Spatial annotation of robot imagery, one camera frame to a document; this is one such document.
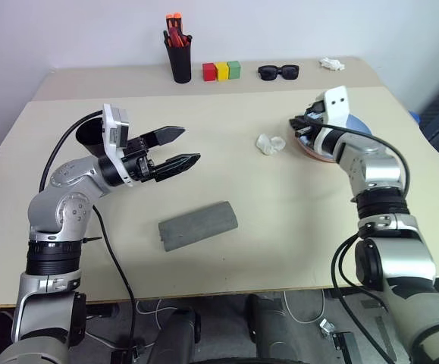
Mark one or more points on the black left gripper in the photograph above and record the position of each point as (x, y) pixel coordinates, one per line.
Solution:
(137, 167)

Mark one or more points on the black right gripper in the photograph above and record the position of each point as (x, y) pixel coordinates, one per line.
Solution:
(312, 132)

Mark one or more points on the blue plate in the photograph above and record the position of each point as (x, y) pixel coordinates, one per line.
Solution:
(357, 123)

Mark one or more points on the grey glasses case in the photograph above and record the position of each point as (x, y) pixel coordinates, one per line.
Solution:
(198, 225)

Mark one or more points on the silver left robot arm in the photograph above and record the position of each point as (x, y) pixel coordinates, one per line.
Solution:
(71, 174)

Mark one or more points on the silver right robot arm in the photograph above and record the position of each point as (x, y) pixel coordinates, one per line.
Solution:
(378, 170)

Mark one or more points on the crumpled white paper ball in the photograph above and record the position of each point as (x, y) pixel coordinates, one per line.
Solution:
(270, 145)

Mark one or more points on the black sunglasses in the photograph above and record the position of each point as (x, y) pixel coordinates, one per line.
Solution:
(268, 73)

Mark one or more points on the small crumpled white paper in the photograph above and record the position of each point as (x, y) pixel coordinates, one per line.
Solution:
(332, 63)

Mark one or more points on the empty black plastic cup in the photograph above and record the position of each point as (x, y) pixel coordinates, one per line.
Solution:
(88, 138)

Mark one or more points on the black pen holder cup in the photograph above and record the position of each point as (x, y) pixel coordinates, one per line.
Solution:
(180, 64)

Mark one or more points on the red cube block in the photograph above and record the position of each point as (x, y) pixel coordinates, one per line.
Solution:
(209, 72)

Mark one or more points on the green cube block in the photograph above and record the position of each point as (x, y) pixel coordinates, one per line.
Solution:
(234, 69)

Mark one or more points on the red pen in holder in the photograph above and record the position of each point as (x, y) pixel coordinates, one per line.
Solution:
(176, 38)

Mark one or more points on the black pen in holder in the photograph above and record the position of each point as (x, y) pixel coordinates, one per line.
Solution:
(165, 36)

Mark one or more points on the small blue object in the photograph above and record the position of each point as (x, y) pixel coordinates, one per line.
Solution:
(415, 116)

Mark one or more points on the orange-capped black marker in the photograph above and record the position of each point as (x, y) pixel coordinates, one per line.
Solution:
(170, 17)
(177, 16)

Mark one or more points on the dark rounded shape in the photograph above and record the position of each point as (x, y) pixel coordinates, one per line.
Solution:
(272, 330)
(177, 337)

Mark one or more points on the black floor connector box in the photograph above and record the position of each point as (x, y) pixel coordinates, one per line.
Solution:
(128, 354)

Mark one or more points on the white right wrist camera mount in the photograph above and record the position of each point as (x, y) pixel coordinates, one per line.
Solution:
(336, 110)

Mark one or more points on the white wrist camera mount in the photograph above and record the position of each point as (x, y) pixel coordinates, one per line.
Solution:
(336, 110)
(109, 132)

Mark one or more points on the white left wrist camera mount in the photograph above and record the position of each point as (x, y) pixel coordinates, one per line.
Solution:
(109, 132)

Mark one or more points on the black table frame bar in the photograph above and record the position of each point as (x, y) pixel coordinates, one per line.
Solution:
(344, 294)

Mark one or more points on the metal bracket on floor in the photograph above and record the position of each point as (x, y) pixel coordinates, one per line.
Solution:
(327, 328)

